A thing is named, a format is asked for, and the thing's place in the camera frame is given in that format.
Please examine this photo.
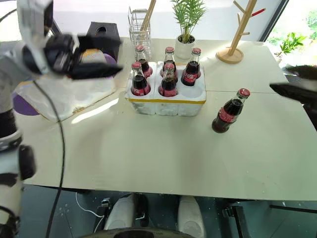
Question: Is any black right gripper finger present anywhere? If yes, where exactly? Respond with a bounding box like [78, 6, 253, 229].
[269, 83, 317, 103]
[284, 64, 317, 80]

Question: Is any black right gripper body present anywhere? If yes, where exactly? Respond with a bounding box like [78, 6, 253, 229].
[302, 101, 317, 116]

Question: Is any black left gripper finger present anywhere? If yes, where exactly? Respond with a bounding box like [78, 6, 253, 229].
[69, 62, 124, 81]
[78, 34, 123, 52]

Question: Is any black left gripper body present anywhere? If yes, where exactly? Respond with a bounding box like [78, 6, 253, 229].
[44, 34, 81, 78]

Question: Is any black tissue box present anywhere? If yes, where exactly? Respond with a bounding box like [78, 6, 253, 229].
[86, 21, 121, 62]

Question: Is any glass cola bottle red cap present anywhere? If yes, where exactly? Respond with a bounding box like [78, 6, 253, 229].
[158, 62, 179, 98]
[130, 61, 152, 97]
[134, 44, 154, 79]
[159, 46, 178, 78]
[211, 87, 251, 134]
[180, 47, 202, 87]

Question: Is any white foam crate yellow tape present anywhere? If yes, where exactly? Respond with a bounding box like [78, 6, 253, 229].
[124, 61, 207, 118]

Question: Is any pale yellow round bowl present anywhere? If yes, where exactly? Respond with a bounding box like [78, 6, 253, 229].
[81, 48, 106, 63]

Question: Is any purple round plate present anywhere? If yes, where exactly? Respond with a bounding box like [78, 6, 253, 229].
[103, 53, 117, 65]
[11, 92, 41, 117]

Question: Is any green outdoor foliage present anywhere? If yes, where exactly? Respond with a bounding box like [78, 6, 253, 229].
[267, 9, 317, 58]

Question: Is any wooden stick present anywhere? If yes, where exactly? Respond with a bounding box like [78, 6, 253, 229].
[139, 0, 155, 32]
[142, 0, 157, 32]

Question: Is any wooden tree rack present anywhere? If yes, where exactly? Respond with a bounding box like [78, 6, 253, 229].
[215, 0, 258, 65]

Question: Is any white plant pot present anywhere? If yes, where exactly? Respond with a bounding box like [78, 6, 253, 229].
[175, 34, 196, 60]

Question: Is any green artificial plant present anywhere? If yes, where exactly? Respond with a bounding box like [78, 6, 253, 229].
[170, 0, 208, 43]

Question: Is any white left robot foot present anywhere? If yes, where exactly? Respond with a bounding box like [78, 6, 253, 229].
[103, 194, 136, 231]

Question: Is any white robot foot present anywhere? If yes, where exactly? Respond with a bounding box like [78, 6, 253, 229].
[177, 195, 207, 238]
[103, 194, 136, 231]

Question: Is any black robot leg part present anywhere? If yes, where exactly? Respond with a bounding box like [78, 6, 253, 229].
[134, 193, 150, 228]

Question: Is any white right robot foot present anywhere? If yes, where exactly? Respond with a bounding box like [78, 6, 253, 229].
[177, 195, 207, 238]

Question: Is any dark rounded robot torso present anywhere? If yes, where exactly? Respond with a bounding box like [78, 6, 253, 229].
[80, 226, 193, 238]

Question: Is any metal wire basket holder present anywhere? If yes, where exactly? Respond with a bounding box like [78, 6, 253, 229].
[127, 6, 152, 49]

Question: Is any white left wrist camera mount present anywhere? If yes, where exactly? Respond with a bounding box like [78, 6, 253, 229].
[16, 0, 54, 74]

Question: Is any dark window frame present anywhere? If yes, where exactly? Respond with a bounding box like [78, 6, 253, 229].
[257, 0, 290, 42]

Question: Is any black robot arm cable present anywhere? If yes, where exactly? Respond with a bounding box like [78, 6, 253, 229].
[32, 78, 66, 238]

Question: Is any black table leg frame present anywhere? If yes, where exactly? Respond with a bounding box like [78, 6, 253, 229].
[221, 203, 317, 238]

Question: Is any white floor cable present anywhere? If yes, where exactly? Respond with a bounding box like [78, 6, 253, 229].
[75, 191, 106, 234]

